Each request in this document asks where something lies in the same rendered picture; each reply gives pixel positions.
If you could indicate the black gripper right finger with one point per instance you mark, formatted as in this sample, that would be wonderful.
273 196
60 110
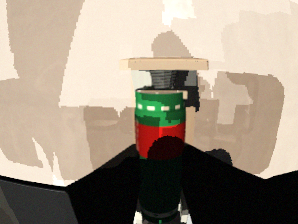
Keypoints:
217 193

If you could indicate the green and red cylinder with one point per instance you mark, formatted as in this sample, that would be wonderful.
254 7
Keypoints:
160 138

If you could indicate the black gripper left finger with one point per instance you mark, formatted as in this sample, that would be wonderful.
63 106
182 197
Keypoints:
105 196

